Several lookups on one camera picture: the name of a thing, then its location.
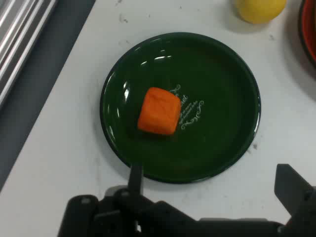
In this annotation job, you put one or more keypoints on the orange cube block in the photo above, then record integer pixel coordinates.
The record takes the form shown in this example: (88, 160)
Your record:
(159, 111)

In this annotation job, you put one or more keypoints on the dark green round plate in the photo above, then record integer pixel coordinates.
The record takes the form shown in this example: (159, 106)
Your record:
(212, 138)

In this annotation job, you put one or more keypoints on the silver aluminium frame rail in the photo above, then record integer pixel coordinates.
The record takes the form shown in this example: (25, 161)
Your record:
(17, 42)

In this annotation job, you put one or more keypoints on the yellow lemon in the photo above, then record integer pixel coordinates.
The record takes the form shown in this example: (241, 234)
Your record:
(260, 10)

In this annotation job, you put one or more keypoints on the red bowl with black rim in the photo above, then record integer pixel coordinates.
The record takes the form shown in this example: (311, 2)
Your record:
(308, 27)

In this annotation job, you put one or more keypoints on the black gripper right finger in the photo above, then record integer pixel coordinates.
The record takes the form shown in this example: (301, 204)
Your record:
(293, 192)

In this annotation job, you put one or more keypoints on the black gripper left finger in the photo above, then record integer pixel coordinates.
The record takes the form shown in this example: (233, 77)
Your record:
(134, 197)

